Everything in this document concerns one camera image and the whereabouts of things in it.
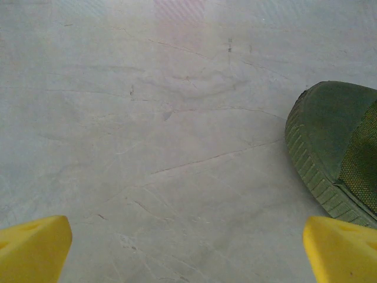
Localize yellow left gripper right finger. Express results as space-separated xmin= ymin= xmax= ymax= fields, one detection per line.
xmin=303 ymin=216 xmax=377 ymax=283

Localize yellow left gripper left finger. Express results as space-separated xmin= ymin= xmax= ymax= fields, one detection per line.
xmin=0 ymin=215 xmax=73 ymax=283

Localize olive green canvas shoe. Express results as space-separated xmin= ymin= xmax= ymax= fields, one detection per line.
xmin=285 ymin=81 xmax=377 ymax=229

